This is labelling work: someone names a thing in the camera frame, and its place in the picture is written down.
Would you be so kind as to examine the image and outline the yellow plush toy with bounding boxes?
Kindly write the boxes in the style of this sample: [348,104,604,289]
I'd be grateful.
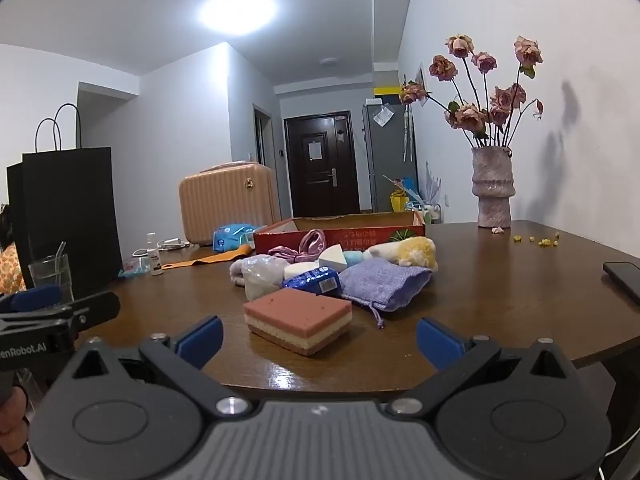
[366,236,439,271]

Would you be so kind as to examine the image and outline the black paper bag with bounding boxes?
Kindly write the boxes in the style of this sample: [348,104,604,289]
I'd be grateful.
[6,104,124,306]

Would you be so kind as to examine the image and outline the white wedge makeup sponge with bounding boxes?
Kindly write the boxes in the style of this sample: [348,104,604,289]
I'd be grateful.
[318,244,347,274]

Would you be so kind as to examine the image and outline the red cardboard box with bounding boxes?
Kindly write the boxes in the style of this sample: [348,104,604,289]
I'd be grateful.
[253,211,427,257]

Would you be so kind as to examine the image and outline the black smartphone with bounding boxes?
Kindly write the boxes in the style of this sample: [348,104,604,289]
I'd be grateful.
[602,261,640,306]

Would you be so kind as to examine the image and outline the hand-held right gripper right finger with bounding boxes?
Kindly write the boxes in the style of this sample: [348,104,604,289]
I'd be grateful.
[387,317,582,417]

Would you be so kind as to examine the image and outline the dark brown entrance door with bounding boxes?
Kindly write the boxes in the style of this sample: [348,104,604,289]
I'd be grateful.
[284,112,361,217]

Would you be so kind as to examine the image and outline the dried pink roses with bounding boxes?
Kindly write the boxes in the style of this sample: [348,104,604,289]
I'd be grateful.
[400,35,545,150]

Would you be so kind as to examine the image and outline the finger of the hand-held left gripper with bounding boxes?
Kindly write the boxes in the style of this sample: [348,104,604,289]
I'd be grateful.
[0,284,64,317]
[47,291,121,334]

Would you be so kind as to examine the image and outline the round ceiling lamp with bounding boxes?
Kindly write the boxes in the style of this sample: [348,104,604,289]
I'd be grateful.
[199,0,279,37]

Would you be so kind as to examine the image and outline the blue tissue packet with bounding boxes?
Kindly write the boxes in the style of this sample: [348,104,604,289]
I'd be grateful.
[281,267,344,297]

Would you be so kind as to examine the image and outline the orange patterned cloth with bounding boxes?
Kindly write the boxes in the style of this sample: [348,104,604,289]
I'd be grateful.
[0,244,27,295]

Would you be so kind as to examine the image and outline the clear plastic pack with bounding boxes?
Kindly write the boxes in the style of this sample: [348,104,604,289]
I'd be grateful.
[243,260,287,302]

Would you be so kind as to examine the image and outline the yellow black box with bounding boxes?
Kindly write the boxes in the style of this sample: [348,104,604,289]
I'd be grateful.
[373,85,404,105]

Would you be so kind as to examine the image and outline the pink layered sponge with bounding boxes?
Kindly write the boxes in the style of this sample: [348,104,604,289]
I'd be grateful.
[243,292,353,357]

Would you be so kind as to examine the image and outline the grey side door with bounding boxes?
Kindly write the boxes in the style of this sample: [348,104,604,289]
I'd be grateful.
[253,104,275,167]

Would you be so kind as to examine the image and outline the small blue pink packet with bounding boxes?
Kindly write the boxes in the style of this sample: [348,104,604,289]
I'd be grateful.
[118,255,151,279]

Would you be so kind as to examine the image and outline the pink ribbed vase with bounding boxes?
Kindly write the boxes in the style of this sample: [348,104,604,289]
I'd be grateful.
[471,146,516,230]

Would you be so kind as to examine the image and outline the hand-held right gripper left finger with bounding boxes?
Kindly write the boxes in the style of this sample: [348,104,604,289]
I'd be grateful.
[60,316,256,417]

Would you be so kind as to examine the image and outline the white round puff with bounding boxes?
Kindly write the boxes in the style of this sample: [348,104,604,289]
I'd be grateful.
[284,261,321,281]

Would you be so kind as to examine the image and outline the scattered yellow flower bits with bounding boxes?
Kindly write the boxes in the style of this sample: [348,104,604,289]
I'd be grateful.
[512,231,562,249]

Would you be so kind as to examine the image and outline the drinking glass with straw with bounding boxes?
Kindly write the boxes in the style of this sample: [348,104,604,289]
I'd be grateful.
[28,241,75,305]

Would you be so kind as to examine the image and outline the beige ribbed suitcase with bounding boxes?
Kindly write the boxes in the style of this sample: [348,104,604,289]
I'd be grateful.
[179,161,281,247]

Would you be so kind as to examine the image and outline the blue wet wipes pack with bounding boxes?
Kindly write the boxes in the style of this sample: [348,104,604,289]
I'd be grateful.
[213,224,267,253]

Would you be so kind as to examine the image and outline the framed wall picture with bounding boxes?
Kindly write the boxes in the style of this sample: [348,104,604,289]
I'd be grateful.
[414,62,429,109]

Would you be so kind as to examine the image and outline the small clear spray bottle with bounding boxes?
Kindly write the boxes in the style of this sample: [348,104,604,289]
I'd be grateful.
[146,233,164,276]

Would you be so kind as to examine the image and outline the person's left hand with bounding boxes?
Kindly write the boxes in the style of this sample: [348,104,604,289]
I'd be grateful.
[0,385,32,467]

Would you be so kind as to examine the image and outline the purple burlap drawstring pouch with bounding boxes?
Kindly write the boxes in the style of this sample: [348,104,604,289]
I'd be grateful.
[340,259,434,330]

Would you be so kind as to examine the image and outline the grey refrigerator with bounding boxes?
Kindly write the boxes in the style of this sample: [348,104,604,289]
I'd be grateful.
[362,102,419,214]

